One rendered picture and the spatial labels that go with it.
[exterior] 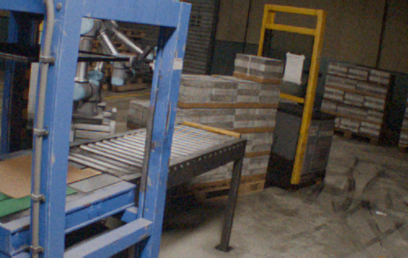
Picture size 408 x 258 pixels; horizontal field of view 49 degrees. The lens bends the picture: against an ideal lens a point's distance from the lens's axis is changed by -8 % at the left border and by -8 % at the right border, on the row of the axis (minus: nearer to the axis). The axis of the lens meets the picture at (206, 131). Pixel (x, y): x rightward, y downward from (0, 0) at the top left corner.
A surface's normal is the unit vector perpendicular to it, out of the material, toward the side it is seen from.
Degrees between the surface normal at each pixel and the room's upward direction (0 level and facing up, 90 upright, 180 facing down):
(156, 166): 90
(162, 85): 90
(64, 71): 90
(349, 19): 90
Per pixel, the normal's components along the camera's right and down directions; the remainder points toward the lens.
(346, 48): -0.45, 0.11
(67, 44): 0.88, 0.22
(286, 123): -0.72, 0.04
